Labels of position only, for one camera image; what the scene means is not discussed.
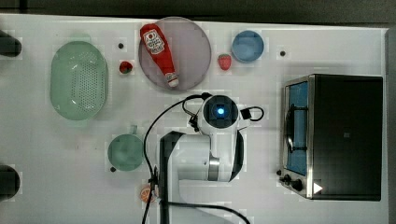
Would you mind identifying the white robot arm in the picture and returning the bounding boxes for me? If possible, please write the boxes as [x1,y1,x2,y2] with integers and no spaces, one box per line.
[157,95,245,224]

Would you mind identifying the green mug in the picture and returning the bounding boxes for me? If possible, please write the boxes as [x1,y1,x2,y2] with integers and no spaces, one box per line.
[107,125,143,172]

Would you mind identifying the pink plush strawberry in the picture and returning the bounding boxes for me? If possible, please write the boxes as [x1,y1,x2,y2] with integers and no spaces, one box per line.
[218,54,232,71]

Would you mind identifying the grey round plate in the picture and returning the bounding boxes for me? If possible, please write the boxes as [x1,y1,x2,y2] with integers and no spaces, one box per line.
[138,17,211,91]

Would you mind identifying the blue bowl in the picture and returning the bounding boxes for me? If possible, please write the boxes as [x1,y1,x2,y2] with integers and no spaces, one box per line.
[232,30,264,63]

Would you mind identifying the small red green strawberry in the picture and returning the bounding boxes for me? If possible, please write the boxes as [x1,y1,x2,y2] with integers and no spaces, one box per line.
[119,61,134,75]

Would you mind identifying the red plush ketchup bottle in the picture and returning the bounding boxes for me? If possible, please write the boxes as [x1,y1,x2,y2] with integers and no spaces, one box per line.
[140,23,179,88]

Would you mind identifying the orange slice toy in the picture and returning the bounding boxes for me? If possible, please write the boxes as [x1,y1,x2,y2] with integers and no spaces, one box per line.
[139,184,156,203]

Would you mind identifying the green plastic colander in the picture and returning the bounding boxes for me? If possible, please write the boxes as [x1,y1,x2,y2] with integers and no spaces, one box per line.
[49,34,108,122]

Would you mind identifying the black silver toaster oven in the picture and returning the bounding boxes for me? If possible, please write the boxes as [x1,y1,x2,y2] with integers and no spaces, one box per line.
[276,74,383,202]

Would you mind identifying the black cylinder post bottom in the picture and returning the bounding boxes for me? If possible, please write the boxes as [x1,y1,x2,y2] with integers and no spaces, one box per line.
[0,164,21,202]

